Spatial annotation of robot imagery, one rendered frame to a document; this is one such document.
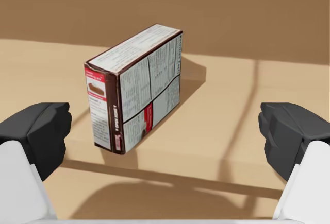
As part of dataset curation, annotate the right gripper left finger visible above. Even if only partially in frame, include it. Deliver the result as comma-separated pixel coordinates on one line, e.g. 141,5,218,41
0,102,73,220

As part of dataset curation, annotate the pale wooden shelf unit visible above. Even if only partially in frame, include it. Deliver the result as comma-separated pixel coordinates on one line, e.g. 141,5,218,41
0,0,330,221

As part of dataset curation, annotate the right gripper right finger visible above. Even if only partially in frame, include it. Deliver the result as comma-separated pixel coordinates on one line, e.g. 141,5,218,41
258,102,330,220

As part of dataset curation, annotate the brown and white carton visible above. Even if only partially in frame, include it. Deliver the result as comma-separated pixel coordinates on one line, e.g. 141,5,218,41
84,23,183,155

